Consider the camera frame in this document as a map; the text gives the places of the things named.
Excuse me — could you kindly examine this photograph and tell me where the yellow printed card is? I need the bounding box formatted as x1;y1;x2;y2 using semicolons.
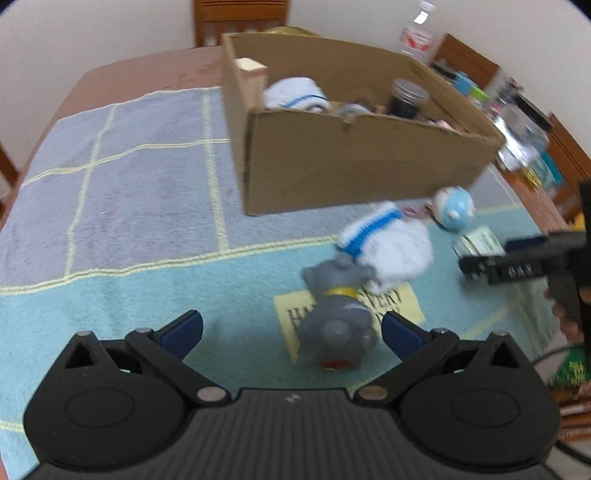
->
273;282;426;363

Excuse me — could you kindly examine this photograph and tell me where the glass jar with dark contents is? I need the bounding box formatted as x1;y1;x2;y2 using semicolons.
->
385;78;431;119

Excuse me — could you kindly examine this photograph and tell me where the person's right hand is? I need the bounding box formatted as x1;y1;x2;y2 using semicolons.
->
545;286;586;344

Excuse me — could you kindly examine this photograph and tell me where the wooden chair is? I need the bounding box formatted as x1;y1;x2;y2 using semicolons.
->
434;32;502;89
547;113;591;223
0;142;22;205
193;0;291;48

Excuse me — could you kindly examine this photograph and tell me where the white gloves blue cuff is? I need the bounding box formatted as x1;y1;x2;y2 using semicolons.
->
263;78;331;112
335;202;435;296

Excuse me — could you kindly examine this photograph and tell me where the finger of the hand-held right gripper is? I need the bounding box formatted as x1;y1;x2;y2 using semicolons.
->
459;234;563;283

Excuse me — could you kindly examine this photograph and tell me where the blue white round toy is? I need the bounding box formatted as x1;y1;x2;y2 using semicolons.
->
433;186;475;232

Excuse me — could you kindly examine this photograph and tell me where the clear plastic water bottle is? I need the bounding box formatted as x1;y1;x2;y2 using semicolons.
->
399;0;437;65

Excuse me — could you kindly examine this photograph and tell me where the brown cardboard box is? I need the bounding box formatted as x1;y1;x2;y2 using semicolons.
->
221;32;507;217

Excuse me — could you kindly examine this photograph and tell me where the grey teal checked mat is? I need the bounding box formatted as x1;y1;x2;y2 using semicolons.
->
0;85;560;480

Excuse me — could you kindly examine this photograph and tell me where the grey toy figure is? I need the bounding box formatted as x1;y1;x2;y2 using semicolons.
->
295;256;380;371

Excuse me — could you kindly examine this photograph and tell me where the pink cardboard box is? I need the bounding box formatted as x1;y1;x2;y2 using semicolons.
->
235;58;269;110

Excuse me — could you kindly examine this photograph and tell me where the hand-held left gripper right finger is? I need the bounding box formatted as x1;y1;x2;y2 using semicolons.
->
353;311;532;403

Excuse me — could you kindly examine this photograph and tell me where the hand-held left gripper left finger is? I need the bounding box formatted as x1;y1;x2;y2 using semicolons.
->
65;310;232;407

